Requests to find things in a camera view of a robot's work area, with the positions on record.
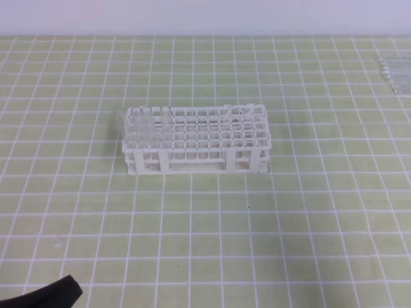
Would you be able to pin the white plastic test tube rack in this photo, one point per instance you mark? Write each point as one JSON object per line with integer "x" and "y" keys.
{"x": 227, "y": 139}

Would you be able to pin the green checkered tablecloth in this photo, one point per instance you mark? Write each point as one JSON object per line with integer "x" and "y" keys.
{"x": 327, "y": 226}

